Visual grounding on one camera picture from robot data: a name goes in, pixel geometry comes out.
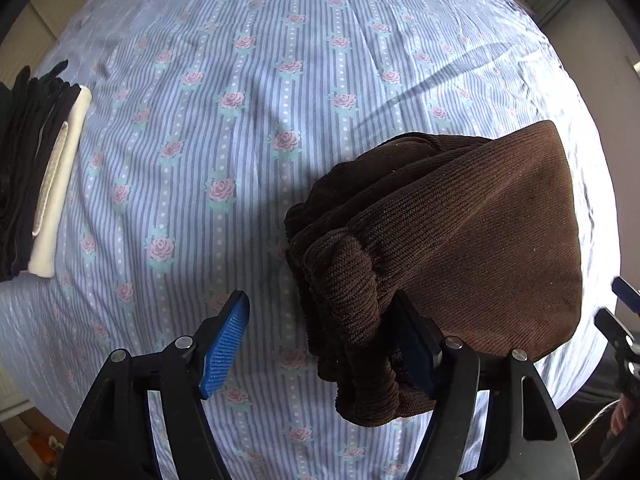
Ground blue striped floral bed sheet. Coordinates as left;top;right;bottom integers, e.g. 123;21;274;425
0;0;624;480

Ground person's right hand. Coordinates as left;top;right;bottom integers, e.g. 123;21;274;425
611;396;633;436

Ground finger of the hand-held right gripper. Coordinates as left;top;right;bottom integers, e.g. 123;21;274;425
594;307;640;362
611;276;640;314

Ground brown pants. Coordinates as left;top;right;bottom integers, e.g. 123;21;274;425
284;120;584;429

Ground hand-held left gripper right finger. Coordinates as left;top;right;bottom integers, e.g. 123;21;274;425
393;290;577;480

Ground thin white cable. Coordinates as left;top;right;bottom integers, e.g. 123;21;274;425
574;399;622;445

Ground white folded cloth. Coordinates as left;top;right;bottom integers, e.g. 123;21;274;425
27;85;94;279

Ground pile of black clothes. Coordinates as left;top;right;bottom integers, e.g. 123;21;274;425
0;60;84;284

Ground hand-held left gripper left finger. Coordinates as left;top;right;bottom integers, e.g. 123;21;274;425
56;289;251;480

